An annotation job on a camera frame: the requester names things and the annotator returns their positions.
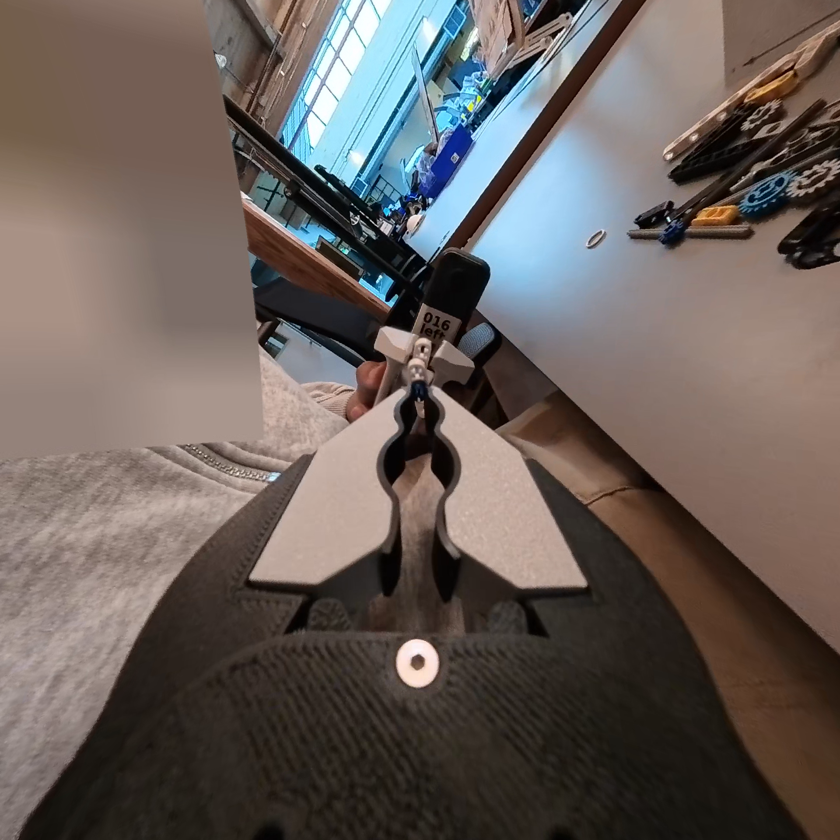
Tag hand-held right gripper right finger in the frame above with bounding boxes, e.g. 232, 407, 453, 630
424, 388, 589, 589

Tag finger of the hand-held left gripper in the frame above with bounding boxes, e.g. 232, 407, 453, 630
373, 327, 419, 410
428, 340, 475, 389

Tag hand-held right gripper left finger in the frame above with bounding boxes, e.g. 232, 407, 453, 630
248, 390, 405, 588

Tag person's left forearm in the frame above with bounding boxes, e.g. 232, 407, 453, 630
297, 379, 357, 424

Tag pile of lego pieces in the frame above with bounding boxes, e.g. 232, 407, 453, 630
626, 33, 840, 271

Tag person's left hand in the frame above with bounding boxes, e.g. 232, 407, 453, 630
344, 361, 389, 422

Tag black chair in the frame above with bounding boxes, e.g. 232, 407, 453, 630
252, 278, 396, 370

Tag wood top table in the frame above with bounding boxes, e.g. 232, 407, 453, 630
240, 196, 392, 324

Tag blue storage bin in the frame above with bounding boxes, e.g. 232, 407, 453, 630
432, 123, 478, 169

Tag beige trousers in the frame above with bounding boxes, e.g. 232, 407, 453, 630
495, 394, 840, 840

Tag grey zip hoodie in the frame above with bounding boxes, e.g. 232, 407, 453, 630
0, 348, 352, 840

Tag wooden stand with cardboard sheet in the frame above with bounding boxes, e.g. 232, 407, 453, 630
471, 0, 573, 74

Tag paper instruction sheet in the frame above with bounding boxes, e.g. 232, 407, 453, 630
722, 0, 840, 88

